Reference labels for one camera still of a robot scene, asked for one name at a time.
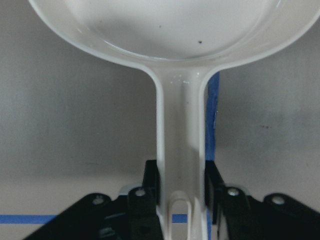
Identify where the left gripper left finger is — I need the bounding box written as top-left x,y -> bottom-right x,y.
127,160 -> 160,240

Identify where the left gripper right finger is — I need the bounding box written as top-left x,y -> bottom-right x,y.
204,161 -> 253,240

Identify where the white dustpan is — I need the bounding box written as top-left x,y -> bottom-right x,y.
30,0 -> 320,240

